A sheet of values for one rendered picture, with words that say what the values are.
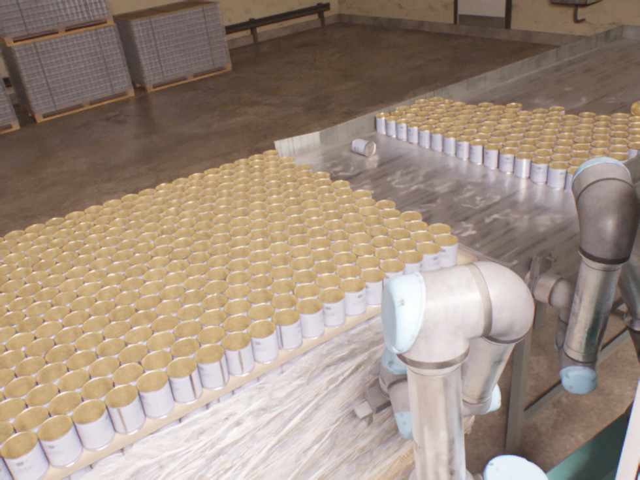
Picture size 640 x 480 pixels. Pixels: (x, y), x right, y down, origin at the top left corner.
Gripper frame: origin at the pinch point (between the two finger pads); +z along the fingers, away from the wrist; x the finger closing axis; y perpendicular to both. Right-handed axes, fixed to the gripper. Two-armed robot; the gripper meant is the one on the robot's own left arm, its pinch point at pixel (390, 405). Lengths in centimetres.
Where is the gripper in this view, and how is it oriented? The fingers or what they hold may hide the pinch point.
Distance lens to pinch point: 153.5
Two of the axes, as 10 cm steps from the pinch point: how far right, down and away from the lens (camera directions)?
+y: -4.7, -7.0, 5.4
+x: -8.8, 4.0, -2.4
